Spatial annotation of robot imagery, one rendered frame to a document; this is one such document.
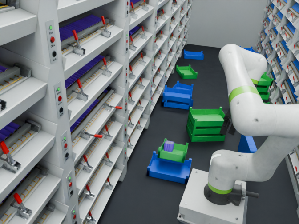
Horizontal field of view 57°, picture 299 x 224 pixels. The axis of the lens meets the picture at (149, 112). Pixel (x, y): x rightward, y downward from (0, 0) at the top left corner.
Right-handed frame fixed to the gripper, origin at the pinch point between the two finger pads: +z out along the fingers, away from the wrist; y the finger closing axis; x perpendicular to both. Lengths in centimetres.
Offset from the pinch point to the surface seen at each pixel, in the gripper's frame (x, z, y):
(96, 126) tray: -48, 18, 39
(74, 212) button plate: -33, 52, 51
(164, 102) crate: -106, 10, -115
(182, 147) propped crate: -51, 35, -72
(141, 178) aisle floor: -54, 59, -31
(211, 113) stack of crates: -50, 2, -106
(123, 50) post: -61, -21, 23
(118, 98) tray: -60, 5, 15
